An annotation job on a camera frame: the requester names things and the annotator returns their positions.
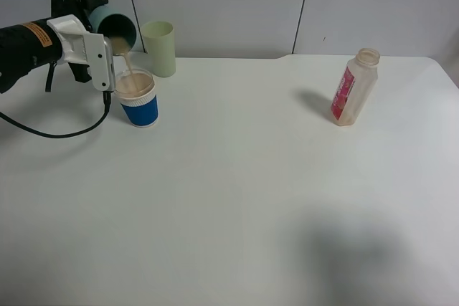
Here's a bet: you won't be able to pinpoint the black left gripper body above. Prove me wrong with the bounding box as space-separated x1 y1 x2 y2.
73 0 108 33

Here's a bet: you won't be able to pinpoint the teal green plastic cup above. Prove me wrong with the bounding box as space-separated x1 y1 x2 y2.
89 5 137 52

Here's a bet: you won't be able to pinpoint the pink label drink bottle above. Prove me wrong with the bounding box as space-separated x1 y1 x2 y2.
330 48 380 126

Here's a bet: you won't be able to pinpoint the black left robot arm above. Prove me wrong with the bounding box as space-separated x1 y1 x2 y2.
1 0 114 93

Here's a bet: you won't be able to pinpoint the blue sleeved paper cup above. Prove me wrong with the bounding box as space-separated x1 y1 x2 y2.
115 69 158 128

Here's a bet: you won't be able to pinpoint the pale green tall cup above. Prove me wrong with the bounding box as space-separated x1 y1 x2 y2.
141 21 176 77

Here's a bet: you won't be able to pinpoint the white wrist camera on bracket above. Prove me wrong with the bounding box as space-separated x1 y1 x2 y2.
47 14 115 92

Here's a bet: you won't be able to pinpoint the black left camera cable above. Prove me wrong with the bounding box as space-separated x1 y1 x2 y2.
0 62 112 139

